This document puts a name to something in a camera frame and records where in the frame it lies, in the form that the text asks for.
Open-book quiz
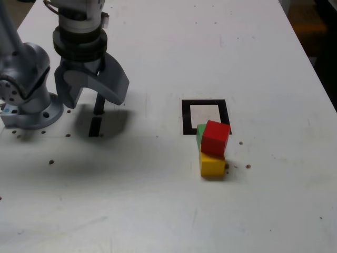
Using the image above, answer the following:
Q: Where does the green cube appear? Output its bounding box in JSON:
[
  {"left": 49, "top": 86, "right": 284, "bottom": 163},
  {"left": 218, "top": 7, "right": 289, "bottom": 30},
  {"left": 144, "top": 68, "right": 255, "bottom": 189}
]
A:
[{"left": 196, "top": 123, "right": 209, "bottom": 152}]

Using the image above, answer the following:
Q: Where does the black tape square outline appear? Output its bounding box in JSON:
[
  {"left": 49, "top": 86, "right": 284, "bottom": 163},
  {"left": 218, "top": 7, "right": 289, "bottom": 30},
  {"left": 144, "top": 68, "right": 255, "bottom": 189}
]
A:
[{"left": 181, "top": 99, "right": 233, "bottom": 136}]

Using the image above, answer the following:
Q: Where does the yellow cube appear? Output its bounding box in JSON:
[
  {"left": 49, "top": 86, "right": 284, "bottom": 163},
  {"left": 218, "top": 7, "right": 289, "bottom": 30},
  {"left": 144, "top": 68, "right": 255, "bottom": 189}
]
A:
[{"left": 199, "top": 151, "right": 227, "bottom": 178}]

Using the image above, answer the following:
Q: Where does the thin brown cable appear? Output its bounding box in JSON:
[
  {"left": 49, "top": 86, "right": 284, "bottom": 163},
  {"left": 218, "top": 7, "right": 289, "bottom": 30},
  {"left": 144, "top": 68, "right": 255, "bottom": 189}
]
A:
[{"left": 43, "top": 0, "right": 60, "bottom": 14}]

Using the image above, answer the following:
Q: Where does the red cube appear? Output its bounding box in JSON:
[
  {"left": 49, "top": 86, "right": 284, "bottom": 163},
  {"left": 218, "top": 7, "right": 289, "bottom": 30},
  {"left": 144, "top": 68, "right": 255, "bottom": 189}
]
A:
[{"left": 201, "top": 120, "right": 231, "bottom": 157}]

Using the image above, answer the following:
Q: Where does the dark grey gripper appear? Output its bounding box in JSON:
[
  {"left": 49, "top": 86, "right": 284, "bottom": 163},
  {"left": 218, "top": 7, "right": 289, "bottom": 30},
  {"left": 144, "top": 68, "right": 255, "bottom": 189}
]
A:
[{"left": 54, "top": 51, "right": 131, "bottom": 110}]

